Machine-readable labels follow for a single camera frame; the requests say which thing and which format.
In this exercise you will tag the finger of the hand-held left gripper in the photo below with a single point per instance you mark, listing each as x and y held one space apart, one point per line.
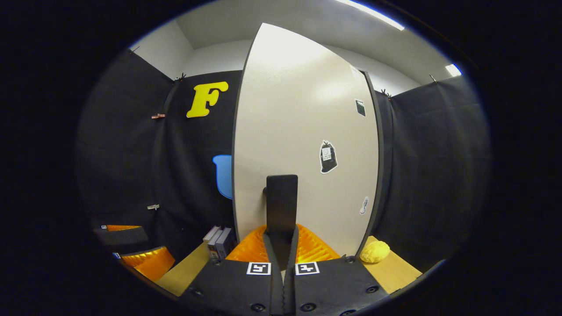
125 237
149 265

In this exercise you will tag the dark grey cabinet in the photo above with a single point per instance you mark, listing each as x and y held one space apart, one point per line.
381 175

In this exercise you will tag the black binder clip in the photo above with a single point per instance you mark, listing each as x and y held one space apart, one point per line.
180 78

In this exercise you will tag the beige cabinet door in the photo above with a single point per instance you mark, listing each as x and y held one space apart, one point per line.
285 109

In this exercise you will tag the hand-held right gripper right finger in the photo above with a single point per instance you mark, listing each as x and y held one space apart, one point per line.
293 252

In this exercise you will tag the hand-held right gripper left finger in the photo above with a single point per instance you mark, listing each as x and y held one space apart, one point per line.
273 250

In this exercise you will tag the small ceiling light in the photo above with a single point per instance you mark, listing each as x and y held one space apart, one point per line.
453 70

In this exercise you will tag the long ceiling light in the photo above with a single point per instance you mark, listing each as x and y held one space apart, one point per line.
373 12

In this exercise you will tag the yellow lumpy sponge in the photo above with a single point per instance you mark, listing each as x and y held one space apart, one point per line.
374 251

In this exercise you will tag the white small box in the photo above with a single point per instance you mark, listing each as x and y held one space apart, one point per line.
211 233

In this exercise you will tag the reddish clothespin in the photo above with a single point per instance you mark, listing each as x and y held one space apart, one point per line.
158 116

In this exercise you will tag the black backdrop cloth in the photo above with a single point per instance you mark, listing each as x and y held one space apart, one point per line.
430 175

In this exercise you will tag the dark grey small box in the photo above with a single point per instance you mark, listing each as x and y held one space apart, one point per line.
226 243

